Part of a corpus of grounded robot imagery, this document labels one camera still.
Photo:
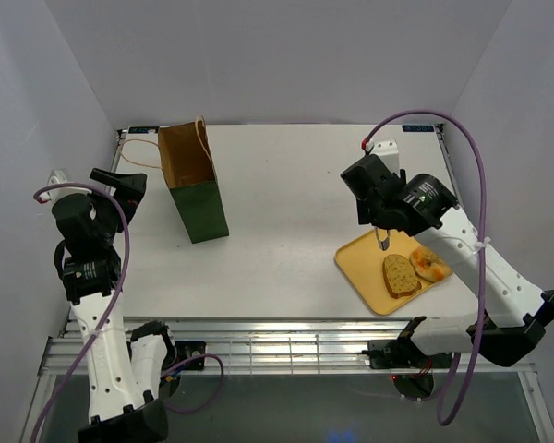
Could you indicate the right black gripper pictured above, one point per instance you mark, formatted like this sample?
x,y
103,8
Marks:
x,y
362,213

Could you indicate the yellow tray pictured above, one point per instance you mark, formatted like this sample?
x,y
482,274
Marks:
x,y
362,264

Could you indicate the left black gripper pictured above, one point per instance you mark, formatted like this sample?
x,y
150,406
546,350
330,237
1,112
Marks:
x,y
129,187

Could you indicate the metal tongs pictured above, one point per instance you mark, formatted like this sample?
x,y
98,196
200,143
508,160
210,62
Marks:
x,y
383,237

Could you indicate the orange bagel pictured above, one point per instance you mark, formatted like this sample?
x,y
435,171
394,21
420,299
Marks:
x,y
428,265

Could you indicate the aluminium rail frame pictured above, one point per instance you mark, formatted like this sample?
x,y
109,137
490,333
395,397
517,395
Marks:
x,y
255,348

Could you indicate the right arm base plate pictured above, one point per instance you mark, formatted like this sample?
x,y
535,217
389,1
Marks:
x,y
403,354

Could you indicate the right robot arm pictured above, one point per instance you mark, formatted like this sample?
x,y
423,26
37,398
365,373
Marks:
x,y
512,314

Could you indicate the sliced seeded bread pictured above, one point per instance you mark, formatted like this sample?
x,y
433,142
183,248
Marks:
x,y
400,276

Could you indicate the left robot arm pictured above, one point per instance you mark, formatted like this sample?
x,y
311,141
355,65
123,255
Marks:
x,y
124,370

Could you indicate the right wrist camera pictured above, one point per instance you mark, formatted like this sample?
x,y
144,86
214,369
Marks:
x,y
387,150

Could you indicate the green paper bag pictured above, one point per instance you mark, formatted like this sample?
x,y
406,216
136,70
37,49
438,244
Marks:
x,y
189,173

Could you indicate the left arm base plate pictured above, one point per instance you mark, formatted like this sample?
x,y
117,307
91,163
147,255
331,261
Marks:
x,y
188,349

